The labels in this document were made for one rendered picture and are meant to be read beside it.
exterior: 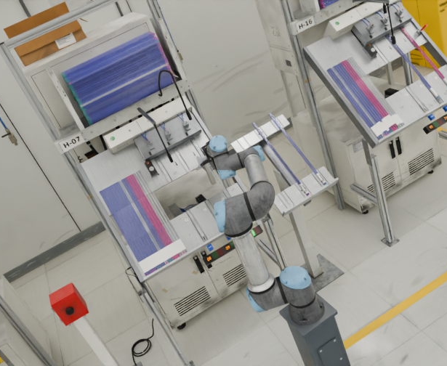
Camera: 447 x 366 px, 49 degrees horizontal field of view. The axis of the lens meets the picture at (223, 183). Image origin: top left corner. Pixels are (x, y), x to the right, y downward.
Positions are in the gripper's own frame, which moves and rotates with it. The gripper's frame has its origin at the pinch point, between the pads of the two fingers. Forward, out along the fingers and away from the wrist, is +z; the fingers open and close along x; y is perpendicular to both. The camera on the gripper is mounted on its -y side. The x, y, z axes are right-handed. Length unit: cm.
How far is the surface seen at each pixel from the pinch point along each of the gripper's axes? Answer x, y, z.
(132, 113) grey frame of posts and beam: 21.8, 43.3, 9.1
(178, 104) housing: -2.3, 36.9, 10.5
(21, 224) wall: 128, 50, 183
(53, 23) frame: 36, 91, -19
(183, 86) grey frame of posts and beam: -9.1, 43.7, 8.8
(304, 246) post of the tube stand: -30, -66, 36
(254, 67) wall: -112, 74, 167
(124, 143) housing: 32.9, 31.8, 11.9
